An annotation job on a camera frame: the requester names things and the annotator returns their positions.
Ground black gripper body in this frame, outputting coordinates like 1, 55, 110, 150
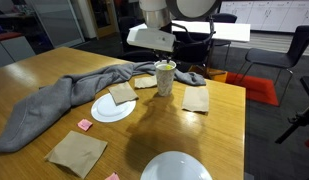
153, 49, 174, 58

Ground yellow highlighter marker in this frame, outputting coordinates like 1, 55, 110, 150
165, 65, 172, 70

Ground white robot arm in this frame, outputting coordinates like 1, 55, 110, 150
127, 0, 221, 63

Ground white patterned paper cup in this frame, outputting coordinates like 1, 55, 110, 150
154, 60, 176, 96

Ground brown napkin behind cup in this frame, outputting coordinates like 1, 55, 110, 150
135, 76, 157, 89

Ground brown napkin right of cup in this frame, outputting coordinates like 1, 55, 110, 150
182, 87, 209, 112

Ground white plate near cup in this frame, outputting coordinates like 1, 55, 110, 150
91, 93, 136, 123

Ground black chair under table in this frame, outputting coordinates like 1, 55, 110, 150
118, 50, 156, 62

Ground black chair at table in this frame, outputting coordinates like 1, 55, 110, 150
172, 31, 210, 72

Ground brown napkin on plate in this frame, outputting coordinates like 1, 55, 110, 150
109, 82, 138, 104

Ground white meeting table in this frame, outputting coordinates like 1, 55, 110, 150
128, 20, 250, 42

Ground white plate near edge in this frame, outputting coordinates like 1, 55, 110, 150
140, 151, 213, 180

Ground black chair on right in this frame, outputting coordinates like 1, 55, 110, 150
245, 25, 309, 93

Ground large brown napkin front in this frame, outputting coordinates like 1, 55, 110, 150
44, 131, 107, 179

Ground pink sticky note at edge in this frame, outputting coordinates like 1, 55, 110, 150
105, 173, 120, 180

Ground grey sweatshirt cloth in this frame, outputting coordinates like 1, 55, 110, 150
0, 61, 207, 154

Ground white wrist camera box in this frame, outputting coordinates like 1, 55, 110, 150
127, 29, 175, 52

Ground black camera tripod arm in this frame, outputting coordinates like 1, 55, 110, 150
275, 76, 309, 144

